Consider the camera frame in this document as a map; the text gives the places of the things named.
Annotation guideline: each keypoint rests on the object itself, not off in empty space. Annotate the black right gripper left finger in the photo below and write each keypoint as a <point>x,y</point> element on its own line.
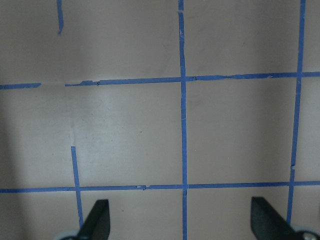
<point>97,225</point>

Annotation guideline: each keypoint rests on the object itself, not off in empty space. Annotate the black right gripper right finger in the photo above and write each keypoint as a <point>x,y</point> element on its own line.
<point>267,224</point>

